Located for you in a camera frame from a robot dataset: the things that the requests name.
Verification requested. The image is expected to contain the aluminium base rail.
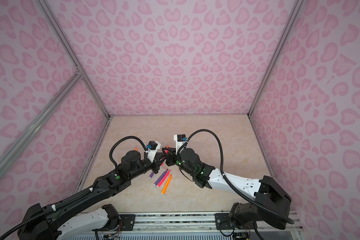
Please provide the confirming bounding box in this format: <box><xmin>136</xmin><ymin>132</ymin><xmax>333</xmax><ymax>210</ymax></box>
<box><xmin>47</xmin><ymin>211</ymin><xmax>307</xmax><ymax>240</ymax></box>

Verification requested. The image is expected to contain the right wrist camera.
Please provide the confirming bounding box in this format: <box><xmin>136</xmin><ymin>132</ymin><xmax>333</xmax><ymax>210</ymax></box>
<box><xmin>174</xmin><ymin>134</ymin><xmax>188</xmax><ymax>155</ymax></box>

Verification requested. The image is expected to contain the aluminium corner post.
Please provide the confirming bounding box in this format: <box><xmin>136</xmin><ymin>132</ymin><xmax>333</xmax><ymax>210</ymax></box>
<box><xmin>248</xmin><ymin>0</ymin><xmax>306</xmax><ymax>119</ymax></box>
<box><xmin>35</xmin><ymin>0</ymin><xmax>111</xmax><ymax>120</ymax></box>

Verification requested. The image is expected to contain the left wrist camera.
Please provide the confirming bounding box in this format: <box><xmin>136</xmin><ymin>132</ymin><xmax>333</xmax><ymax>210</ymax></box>
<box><xmin>146</xmin><ymin>141</ymin><xmax>161</xmax><ymax>163</ymax></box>

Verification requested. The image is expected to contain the aluminium diagonal wall bar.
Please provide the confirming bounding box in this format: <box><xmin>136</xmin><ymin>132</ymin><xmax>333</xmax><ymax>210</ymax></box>
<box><xmin>0</xmin><ymin>71</ymin><xmax>83</xmax><ymax>180</ymax></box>

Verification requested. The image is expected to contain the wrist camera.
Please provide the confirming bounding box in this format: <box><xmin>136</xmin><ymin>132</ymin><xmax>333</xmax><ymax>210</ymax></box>
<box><xmin>146</xmin><ymin>141</ymin><xmax>161</xmax><ymax>163</ymax></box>
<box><xmin>174</xmin><ymin>134</ymin><xmax>188</xmax><ymax>155</ymax></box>

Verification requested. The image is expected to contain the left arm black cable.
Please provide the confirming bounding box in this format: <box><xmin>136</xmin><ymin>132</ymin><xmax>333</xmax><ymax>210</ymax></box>
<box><xmin>0</xmin><ymin>135</ymin><xmax>149</xmax><ymax>240</ymax></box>

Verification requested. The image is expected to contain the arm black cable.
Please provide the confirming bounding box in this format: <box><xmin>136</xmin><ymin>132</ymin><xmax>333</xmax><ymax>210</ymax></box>
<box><xmin>184</xmin><ymin>129</ymin><xmax>295</xmax><ymax>240</ymax></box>
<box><xmin>0</xmin><ymin>135</ymin><xmax>149</xmax><ymax>240</ymax></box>

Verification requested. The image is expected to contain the purple pen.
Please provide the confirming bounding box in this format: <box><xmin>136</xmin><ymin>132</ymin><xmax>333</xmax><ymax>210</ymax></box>
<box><xmin>154</xmin><ymin>170</ymin><xmax>168</xmax><ymax>186</ymax></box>

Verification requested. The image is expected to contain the aluminium corner post right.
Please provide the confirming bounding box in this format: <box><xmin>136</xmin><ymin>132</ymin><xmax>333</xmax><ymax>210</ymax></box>
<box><xmin>248</xmin><ymin>0</ymin><xmax>306</xmax><ymax>119</ymax></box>

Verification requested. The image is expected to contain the orange pen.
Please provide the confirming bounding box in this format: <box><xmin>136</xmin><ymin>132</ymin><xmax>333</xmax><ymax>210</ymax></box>
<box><xmin>161</xmin><ymin>175</ymin><xmax>172</xmax><ymax>195</ymax></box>

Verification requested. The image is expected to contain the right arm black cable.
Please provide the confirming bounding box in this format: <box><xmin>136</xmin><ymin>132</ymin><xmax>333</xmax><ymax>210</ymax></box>
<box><xmin>184</xmin><ymin>129</ymin><xmax>295</xmax><ymax>240</ymax></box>

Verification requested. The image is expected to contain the small pink pen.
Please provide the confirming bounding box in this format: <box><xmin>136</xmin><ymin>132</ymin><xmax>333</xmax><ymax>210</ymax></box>
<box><xmin>161</xmin><ymin>148</ymin><xmax>170</xmax><ymax>166</ymax></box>

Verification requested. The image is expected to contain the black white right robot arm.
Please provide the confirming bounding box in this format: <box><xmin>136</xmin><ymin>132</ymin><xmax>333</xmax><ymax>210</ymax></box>
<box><xmin>162</xmin><ymin>148</ymin><xmax>295</xmax><ymax>230</ymax></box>

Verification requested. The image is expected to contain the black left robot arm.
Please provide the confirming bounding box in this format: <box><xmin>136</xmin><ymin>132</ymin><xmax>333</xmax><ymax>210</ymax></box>
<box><xmin>18</xmin><ymin>150</ymin><xmax>174</xmax><ymax>240</ymax></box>

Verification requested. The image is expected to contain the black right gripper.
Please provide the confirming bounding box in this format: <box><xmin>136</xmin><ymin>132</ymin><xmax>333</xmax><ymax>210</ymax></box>
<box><xmin>160</xmin><ymin>147</ymin><xmax>196</xmax><ymax>177</ymax></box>

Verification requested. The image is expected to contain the aluminium corner post left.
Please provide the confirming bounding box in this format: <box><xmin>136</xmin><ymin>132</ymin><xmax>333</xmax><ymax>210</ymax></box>
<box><xmin>35</xmin><ymin>0</ymin><xmax>111</xmax><ymax>120</ymax></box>

